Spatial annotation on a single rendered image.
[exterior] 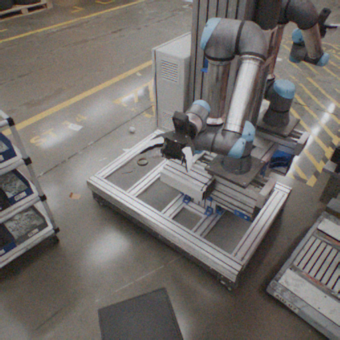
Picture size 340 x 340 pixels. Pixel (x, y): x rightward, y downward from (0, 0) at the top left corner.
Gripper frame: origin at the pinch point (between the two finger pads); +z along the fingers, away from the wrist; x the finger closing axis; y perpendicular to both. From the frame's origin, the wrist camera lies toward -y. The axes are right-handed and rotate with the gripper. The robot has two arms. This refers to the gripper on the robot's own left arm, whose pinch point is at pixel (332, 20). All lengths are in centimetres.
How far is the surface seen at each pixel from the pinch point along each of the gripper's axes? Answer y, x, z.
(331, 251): 114, 84, -41
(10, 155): 55, -50, -188
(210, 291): 120, 54, -124
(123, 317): 88, 44, -178
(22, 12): 194, -617, -11
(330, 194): 107, 58, -3
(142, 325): 87, 52, -173
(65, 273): 129, -12, -188
